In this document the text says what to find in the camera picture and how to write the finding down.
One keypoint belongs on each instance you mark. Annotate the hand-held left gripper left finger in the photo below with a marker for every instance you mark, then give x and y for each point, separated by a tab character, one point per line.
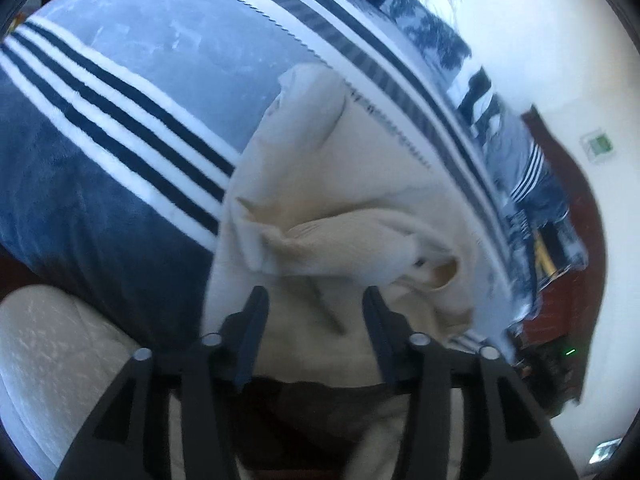
252	330

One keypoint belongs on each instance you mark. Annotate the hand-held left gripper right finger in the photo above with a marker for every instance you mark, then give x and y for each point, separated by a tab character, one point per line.
380	340

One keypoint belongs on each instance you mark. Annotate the white knit sweater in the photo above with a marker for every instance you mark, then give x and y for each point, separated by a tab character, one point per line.
325	200

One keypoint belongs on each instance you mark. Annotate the patterned pillow with yellow stripe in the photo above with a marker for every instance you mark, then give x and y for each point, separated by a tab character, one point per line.
550	255

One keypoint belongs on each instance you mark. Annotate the blue striped bed blanket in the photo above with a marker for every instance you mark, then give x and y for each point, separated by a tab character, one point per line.
125	185

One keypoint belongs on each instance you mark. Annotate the dark wooden headboard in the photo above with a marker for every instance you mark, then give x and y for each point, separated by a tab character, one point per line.
565	280

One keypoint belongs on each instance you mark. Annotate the grey striped pillow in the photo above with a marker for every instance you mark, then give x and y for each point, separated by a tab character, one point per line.
530	170

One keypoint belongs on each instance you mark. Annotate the rolled patterned blue quilt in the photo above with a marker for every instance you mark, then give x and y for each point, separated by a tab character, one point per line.
415	25

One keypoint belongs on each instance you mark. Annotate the wall thermostat panel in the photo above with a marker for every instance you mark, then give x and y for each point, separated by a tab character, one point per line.
598	146

